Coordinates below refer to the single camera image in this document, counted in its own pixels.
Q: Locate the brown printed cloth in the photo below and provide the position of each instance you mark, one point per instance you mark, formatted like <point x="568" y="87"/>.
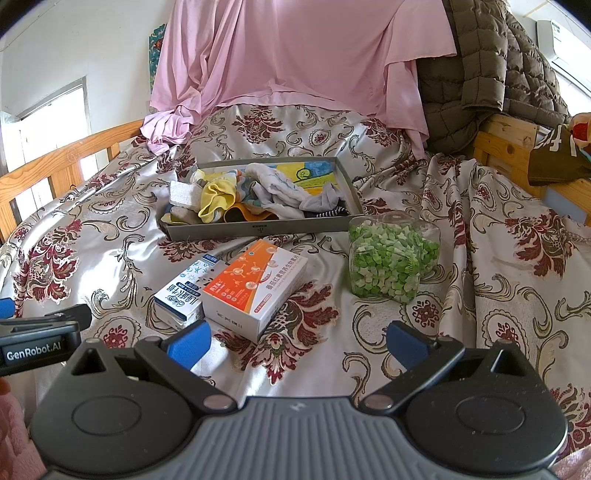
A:
<point x="554" y="161"/>

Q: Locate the wooden bed rail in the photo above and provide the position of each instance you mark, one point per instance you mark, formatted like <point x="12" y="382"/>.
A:
<point x="55" y="170"/>

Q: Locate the blue and white box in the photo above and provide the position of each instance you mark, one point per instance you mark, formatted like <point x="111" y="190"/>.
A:
<point x="182" y="290"/>

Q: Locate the pink sheet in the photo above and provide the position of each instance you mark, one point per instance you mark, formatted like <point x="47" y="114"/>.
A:
<point x="300" y="55"/>

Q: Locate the floral satin bedspread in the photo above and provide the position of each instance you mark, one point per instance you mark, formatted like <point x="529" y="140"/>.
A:
<point x="415" y="332"/>

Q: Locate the light wooden bed frame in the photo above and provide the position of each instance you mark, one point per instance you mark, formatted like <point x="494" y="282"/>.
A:
<point x="503" y="147"/>

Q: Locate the jar of green paper stars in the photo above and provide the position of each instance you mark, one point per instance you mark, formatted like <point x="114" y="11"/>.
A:
<point x="388" y="258"/>

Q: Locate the person's left hand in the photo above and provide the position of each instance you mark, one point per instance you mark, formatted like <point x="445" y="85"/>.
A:
<point x="3" y="387"/>

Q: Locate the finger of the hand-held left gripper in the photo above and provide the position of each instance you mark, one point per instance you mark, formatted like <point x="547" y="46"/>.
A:
<point x="5" y="308"/>
<point x="76" y="314"/>

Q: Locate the teal wall poster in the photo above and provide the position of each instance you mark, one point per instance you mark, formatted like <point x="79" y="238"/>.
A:
<point x="156" y="50"/>

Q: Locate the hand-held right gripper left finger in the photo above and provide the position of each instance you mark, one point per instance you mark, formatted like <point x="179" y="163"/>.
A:
<point x="189" y="345"/>

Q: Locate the white air conditioner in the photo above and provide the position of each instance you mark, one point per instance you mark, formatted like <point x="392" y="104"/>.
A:
<point x="563" y="46"/>

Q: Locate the orange sock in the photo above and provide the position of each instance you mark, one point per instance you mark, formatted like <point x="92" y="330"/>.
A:
<point x="249" y="213"/>

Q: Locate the grey tray with cartoon picture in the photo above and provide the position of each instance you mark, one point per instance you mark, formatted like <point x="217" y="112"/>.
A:
<point x="258" y="230"/>

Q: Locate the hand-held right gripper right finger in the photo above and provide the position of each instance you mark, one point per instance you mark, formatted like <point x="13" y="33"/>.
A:
<point x="406" y="345"/>

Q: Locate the window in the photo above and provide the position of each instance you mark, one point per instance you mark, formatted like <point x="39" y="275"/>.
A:
<point x="46" y="124"/>

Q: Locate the yellow sock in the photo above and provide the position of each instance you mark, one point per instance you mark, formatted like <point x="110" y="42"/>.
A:
<point x="214" y="196"/>

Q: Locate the black and white striped sock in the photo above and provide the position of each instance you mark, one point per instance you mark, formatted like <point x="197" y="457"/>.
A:
<point x="328" y="213"/>

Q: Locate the white sponge block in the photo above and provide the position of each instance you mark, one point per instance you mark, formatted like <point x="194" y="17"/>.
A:
<point x="184" y="194"/>

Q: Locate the white cloth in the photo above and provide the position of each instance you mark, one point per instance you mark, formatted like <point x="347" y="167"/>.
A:
<point x="281" y="189"/>

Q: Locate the olive puffer jacket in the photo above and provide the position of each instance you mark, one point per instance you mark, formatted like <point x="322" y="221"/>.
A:
<point x="485" y="69"/>

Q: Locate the plush toy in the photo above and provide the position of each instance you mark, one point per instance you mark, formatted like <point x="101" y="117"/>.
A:
<point x="582" y="134"/>

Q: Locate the orange and white box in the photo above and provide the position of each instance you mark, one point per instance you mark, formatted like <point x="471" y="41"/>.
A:
<point x="254" y="286"/>

